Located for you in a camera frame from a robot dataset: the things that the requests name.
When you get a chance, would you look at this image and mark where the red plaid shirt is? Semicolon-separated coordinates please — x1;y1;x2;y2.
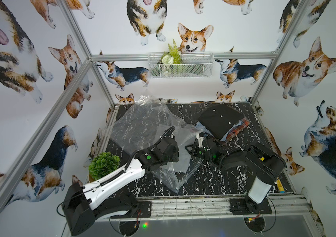
226;117;250;141

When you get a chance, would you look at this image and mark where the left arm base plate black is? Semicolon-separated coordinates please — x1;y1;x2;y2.
111;201;152;219

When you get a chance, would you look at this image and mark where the green potted plant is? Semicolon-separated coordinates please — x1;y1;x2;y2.
88;152;120;180

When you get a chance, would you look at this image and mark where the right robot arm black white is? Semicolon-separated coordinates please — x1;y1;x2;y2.
185;133;286;214

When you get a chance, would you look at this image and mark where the aluminium frame rail front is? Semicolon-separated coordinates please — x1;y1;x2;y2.
67;195;312;223

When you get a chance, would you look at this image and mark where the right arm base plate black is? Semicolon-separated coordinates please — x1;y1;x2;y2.
229;197;273;215

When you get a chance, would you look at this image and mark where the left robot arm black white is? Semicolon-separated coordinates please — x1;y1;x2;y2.
60;126;179;236

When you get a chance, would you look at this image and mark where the grey button shirt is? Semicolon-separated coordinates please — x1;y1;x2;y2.
172;147;198;173

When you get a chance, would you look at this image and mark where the artificial fern with white flower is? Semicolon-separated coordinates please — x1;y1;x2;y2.
160;40;183;77

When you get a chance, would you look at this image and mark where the white wire wall basket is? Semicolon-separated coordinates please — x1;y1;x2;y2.
148;52;215;78

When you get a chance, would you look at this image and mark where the clear plastic vacuum bag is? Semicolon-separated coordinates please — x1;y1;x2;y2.
110;96;203;193

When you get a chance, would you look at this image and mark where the black button shirt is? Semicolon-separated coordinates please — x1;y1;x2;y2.
198;104;245;140

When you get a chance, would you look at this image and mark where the yellow dustpan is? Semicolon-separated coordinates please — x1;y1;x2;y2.
259;156;285;193

